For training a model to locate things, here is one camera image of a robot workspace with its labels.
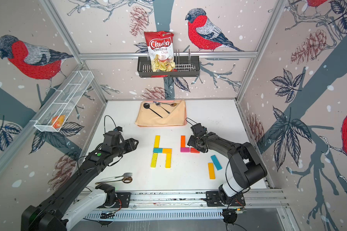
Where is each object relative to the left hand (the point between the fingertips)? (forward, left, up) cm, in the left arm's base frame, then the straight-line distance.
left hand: (137, 139), depth 81 cm
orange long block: (-13, -44, -14) cm, 48 cm away
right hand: (+4, -33, -12) cm, 35 cm away
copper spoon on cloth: (+40, -18, -13) cm, 46 cm away
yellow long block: (-7, -17, -14) cm, 23 cm away
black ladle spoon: (+38, +2, -13) cm, 41 cm away
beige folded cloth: (+30, -10, -13) cm, 35 cm away
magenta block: (+1, -28, -15) cm, 31 cm away
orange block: (+6, -27, -13) cm, 30 cm away
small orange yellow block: (0, -16, -14) cm, 21 cm away
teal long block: (-8, -47, -13) cm, 49 cm away
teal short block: (0, -10, -14) cm, 17 cm away
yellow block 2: (+6, -9, -14) cm, 17 cm away
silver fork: (-16, +7, -13) cm, 22 cm away
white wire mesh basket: (+13, +39, +16) cm, 44 cm away
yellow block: (-7, -9, -14) cm, 17 cm away
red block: (-4, -33, -6) cm, 33 cm away
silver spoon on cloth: (+40, -7, -13) cm, 42 cm away
